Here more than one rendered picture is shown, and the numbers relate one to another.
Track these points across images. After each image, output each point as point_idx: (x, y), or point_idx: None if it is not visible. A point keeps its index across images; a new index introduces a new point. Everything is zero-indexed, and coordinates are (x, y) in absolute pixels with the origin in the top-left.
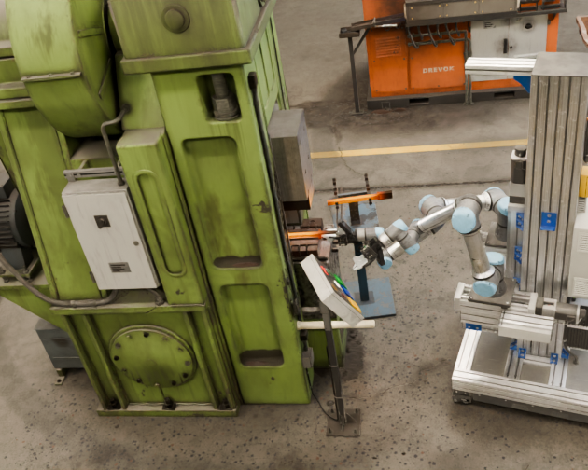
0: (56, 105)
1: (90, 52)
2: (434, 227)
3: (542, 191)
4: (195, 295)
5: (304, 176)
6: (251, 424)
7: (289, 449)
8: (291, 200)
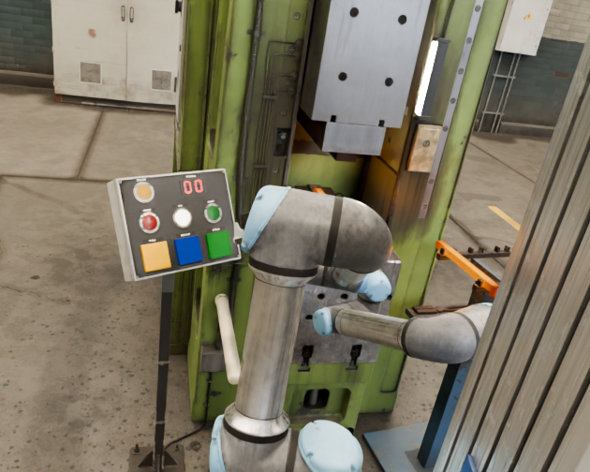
0: None
1: None
2: (336, 273)
3: (503, 373)
4: (180, 152)
5: (328, 76)
6: (154, 368)
7: (110, 410)
8: (304, 111)
